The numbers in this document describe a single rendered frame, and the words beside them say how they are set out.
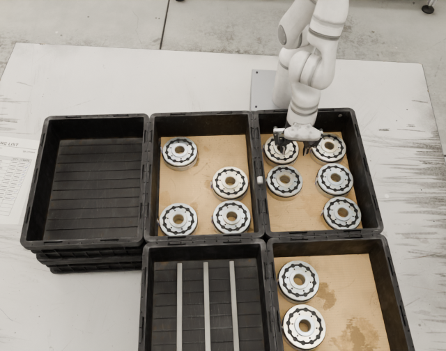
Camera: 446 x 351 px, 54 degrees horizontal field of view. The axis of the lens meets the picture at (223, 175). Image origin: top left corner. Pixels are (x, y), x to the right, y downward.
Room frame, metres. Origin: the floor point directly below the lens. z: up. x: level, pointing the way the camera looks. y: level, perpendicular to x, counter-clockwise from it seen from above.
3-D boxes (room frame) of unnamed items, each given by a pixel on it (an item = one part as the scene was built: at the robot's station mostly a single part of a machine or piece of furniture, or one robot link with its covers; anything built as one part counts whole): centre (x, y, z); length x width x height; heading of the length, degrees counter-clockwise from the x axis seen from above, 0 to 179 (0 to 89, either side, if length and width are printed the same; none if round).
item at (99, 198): (0.58, 0.35, 0.87); 0.40 x 0.30 x 0.11; 4
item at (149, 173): (0.60, 0.05, 0.92); 0.40 x 0.30 x 0.02; 4
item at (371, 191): (0.62, -0.24, 0.92); 0.40 x 0.30 x 0.02; 4
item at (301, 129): (0.69, -0.20, 1.05); 0.11 x 0.09 x 0.06; 177
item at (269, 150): (0.72, -0.17, 0.86); 0.10 x 0.10 x 0.01
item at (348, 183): (0.62, -0.32, 0.86); 0.10 x 0.10 x 0.01
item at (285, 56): (0.98, -0.21, 1.04); 0.09 x 0.09 x 0.17; 23
